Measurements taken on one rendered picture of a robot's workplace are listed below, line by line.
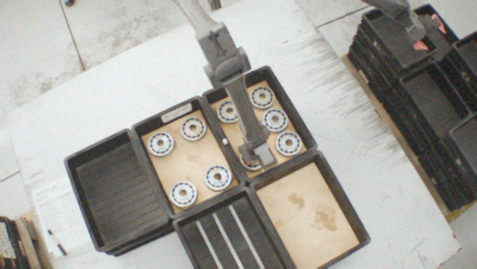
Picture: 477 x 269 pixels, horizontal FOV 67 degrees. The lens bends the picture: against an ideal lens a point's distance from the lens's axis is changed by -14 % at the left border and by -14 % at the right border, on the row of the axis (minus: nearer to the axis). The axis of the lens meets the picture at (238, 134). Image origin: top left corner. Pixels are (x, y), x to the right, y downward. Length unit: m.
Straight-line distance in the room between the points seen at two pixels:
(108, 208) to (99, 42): 1.66
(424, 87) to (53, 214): 2.09
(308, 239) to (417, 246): 0.52
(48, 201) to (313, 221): 1.13
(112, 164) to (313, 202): 0.80
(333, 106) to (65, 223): 1.29
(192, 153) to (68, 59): 1.66
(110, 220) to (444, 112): 1.87
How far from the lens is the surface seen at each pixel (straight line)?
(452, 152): 2.25
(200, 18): 1.02
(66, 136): 1.94
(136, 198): 1.61
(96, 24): 3.15
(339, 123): 1.85
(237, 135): 1.64
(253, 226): 1.54
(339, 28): 3.02
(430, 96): 2.49
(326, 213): 1.59
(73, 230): 1.81
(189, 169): 1.60
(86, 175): 1.70
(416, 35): 1.42
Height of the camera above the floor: 2.35
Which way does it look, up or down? 68 degrees down
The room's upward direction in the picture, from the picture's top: straight up
